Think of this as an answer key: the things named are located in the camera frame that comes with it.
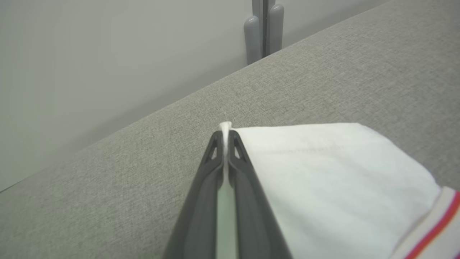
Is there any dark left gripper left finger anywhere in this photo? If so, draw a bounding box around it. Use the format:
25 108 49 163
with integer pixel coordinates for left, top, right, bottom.
162 130 224 259

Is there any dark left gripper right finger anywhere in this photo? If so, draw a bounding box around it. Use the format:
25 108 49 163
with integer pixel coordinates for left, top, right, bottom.
228 129 292 259

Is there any red shirt with white sleeves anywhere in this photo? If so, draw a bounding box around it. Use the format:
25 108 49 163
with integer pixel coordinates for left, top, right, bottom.
217 122 460 259

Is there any grey fabric sofa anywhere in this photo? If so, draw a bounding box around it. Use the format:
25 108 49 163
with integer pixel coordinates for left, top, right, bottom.
0 0 460 259

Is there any grey cylindrical post foot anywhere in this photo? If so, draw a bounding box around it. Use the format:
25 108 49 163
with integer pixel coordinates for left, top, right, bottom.
267 4 284 54
244 15 262 65

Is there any grey partition post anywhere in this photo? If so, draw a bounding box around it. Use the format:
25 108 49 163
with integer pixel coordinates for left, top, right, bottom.
252 0 276 58

